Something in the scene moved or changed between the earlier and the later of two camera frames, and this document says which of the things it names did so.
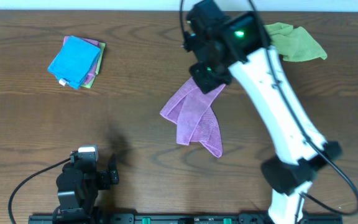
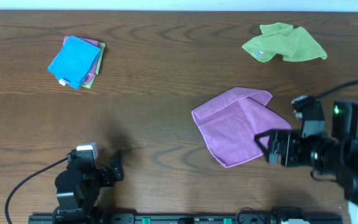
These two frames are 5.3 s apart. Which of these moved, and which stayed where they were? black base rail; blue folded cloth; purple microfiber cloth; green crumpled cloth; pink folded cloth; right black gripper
Moved: purple microfiber cloth; right black gripper
Stayed: pink folded cloth; green crumpled cloth; black base rail; blue folded cloth
